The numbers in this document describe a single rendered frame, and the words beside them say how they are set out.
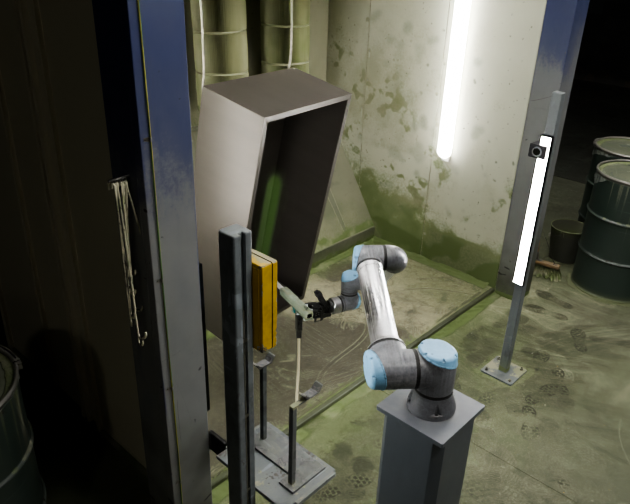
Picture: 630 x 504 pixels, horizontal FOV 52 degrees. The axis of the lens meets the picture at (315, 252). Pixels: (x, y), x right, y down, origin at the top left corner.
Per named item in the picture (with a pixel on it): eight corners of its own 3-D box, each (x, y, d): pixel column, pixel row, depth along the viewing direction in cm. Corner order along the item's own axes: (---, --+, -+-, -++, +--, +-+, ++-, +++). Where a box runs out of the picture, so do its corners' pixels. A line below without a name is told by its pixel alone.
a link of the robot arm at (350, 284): (361, 268, 344) (360, 289, 349) (340, 268, 343) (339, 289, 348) (364, 275, 335) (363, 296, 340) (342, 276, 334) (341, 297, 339)
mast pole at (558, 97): (497, 371, 378) (552, 91, 304) (501, 367, 381) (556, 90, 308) (505, 374, 375) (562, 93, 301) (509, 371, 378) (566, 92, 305)
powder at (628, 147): (685, 153, 490) (685, 151, 489) (650, 166, 459) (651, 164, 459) (618, 136, 527) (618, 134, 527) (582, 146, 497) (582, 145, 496)
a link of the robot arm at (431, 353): (458, 397, 240) (465, 359, 233) (414, 399, 239) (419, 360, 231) (447, 372, 254) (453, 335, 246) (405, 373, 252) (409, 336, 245)
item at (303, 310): (313, 347, 329) (313, 308, 320) (305, 349, 327) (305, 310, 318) (274, 305, 368) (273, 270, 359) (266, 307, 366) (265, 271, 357)
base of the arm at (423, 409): (464, 405, 251) (468, 385, 247) (437, 429, 239) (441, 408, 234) (424, 383, 263) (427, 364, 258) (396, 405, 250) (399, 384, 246)
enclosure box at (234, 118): (179, 309, 329) (202, 85, 264) (258, 267, 372) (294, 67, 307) (227, 345, 314) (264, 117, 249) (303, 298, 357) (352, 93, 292)
